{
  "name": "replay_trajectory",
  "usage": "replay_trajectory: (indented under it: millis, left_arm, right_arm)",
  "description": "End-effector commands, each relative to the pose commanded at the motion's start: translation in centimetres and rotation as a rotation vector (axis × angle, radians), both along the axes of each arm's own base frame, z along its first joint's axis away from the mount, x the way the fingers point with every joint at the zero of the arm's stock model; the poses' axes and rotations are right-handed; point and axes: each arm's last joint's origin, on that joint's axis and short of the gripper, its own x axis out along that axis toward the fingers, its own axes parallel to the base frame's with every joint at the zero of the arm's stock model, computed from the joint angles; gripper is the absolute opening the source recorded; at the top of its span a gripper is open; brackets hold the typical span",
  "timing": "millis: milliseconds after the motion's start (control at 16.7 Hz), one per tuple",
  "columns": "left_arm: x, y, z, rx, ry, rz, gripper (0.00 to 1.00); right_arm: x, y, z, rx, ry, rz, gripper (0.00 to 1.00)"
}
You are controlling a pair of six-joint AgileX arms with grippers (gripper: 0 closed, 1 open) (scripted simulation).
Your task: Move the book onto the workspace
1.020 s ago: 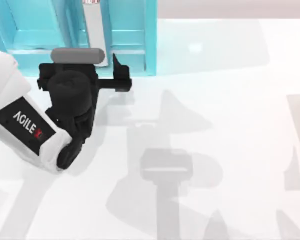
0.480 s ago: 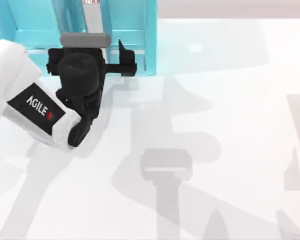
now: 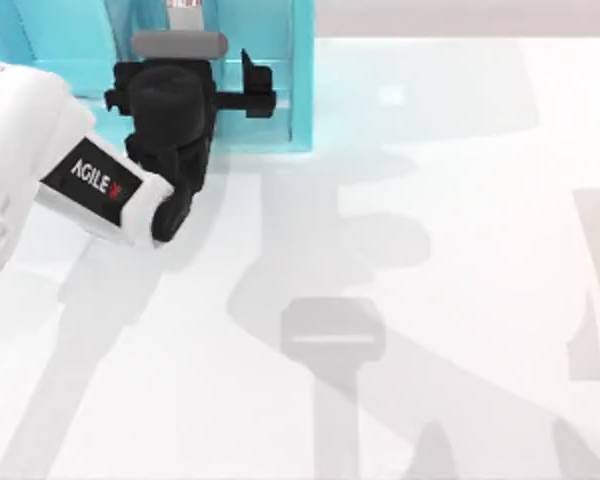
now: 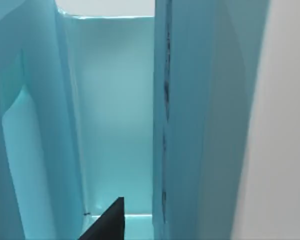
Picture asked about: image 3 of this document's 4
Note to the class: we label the grey book with red label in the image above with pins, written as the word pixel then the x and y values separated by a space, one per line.
pixel 185 12

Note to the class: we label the pale grey rounded box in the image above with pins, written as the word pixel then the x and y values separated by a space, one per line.
pixel 180 45

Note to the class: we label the light blue rack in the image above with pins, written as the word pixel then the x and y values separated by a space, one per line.
pixel 55 45

